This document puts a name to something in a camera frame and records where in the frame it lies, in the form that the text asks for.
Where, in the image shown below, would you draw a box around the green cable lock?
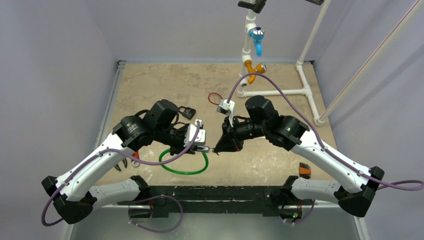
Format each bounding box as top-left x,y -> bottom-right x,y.
161,153 -> 209,176

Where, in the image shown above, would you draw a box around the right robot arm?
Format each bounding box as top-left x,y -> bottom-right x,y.
213,95 -> 385,218

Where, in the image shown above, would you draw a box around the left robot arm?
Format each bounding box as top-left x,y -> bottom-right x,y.
41,99 -> 206,225

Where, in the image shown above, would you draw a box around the black padlock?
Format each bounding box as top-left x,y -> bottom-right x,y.
178,106 -> 197,120

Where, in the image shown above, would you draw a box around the black pliers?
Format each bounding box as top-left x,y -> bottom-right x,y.
114,157 -> 128,172

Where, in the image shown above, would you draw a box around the orange faucet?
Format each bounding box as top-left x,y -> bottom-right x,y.
244,60 -> 267,85

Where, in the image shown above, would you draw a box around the orange black brush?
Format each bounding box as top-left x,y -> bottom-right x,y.
298,162 -> 312,179

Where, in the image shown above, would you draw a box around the blue faucet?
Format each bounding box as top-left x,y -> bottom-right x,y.
249,26 -> 265,57

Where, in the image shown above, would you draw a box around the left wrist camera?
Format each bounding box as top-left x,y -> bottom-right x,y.
183,119 -> 206,147

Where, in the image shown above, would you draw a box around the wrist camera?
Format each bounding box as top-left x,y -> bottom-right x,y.
183,119 -> 206,147
216,99 -> 235,127

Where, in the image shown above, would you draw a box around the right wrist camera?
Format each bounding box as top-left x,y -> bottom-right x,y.
216,99 -> 235,127

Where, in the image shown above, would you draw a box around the red cable lock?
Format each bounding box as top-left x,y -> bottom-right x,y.
207,92 -> 223,106

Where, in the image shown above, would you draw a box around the white PVC pipe frame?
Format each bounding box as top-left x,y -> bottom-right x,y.
234,0 -> 424,127

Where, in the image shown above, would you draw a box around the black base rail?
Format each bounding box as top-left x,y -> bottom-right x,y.
118,185 -> 313,219

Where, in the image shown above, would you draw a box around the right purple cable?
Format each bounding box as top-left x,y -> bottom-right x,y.
226,72 -> 424,192

